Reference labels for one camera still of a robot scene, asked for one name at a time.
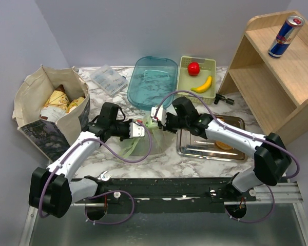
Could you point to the beige canvas tote bag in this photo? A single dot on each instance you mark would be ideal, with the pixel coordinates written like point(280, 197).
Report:
point(51, 138)

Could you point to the metal tray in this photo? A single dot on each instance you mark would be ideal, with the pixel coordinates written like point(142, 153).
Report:
point(197, 147)

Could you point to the red bull can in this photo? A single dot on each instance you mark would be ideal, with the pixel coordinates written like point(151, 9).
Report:
point(286, 35)

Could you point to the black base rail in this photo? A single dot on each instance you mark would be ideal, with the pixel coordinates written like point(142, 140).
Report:
point(167, 195)

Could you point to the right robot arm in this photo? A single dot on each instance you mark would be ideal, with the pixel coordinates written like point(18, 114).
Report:
point(268, 152)

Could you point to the green plastic grocery bag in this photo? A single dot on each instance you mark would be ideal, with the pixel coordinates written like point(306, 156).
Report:
point(161, 141)

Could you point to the glazed donut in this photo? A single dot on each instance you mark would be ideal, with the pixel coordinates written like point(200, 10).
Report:
point(222, 145)

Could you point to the red apple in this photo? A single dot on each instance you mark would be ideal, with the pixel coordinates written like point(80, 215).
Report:
point(193, 69)

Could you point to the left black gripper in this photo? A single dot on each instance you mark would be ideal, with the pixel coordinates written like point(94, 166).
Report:
point(128, 136)

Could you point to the pale green plastic basket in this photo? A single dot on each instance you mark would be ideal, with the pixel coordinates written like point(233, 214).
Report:
point(207, 68)

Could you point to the wooden shelf unit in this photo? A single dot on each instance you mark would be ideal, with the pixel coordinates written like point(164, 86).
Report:
point(275, 89)

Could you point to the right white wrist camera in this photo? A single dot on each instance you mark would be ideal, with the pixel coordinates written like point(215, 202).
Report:
point(158, 115)

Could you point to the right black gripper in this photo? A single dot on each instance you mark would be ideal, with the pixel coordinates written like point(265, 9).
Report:
point(167, 128)

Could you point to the clear plastic compartment box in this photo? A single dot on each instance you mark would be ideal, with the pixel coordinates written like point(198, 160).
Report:
point(109, 80)

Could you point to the teal transparent plastic container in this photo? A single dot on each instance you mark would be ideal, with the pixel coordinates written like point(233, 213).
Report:
point(153, 78)

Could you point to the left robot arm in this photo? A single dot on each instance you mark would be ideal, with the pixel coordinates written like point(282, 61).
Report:
point(50, 190)

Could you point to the yellow banana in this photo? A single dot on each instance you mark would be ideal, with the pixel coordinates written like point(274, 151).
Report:
point(203, 88)

